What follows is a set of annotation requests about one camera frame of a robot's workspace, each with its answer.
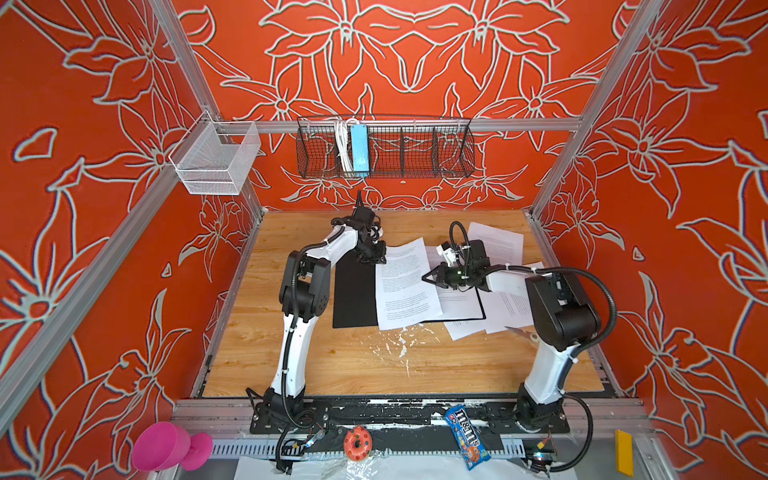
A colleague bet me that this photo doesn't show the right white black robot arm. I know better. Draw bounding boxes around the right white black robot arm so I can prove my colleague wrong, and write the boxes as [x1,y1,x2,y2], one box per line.
[422,240,617,475]

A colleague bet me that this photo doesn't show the white cable in basket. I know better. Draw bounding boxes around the white cable in basket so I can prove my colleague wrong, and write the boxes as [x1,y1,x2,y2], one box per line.
[333,119,355,175]

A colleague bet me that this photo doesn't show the pink plastic goblet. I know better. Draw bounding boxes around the pink plastic goblet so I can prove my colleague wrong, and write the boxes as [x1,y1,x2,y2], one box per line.
[131,422,213,472]

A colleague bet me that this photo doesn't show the blue m&m's candy bag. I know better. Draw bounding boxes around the blue m&m's candy bag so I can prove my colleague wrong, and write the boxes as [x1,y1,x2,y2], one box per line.
[444,405,491,471]

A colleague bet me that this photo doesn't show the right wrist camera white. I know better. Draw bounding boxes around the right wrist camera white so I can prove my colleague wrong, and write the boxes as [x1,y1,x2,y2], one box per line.
[436,242,461,267]

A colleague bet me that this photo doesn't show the clear plastic bin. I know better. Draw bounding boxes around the clear plastic bin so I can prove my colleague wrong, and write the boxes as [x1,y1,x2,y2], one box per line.
[169,116,262,196]

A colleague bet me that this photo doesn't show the blue folder black inside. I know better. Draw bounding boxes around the blue folder black inside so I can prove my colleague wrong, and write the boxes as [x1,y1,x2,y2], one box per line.
[332,245,487,329]

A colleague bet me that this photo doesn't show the white scissors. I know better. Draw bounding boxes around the white scissors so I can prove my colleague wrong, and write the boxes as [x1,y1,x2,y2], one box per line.
[506,326,540,344]

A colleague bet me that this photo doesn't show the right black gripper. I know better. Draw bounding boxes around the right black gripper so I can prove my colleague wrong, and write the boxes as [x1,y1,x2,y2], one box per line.
[420,262,475,290]

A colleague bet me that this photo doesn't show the yellow block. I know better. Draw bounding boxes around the yellow block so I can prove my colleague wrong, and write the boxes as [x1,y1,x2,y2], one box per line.
[614,430,634,478]

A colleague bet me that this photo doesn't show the red donut toy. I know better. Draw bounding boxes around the red donut toy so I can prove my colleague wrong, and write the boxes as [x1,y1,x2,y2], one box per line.
[343,425,373,462]

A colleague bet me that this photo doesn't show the blue white box in basket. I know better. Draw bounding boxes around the blue white box in basket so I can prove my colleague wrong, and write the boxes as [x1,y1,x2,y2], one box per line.
[350,123,370,177]

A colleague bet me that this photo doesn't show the black wire basket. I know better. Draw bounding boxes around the black wire basket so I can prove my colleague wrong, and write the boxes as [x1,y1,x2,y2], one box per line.
[296,115,476,179]

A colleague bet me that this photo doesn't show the small circuit board with wires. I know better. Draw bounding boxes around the small circuit board with wires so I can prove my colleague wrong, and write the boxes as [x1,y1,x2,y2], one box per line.
[523,436,556,476]

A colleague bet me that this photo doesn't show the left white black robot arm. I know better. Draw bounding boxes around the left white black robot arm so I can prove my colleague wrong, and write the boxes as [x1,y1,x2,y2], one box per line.
[250,201,386,434]

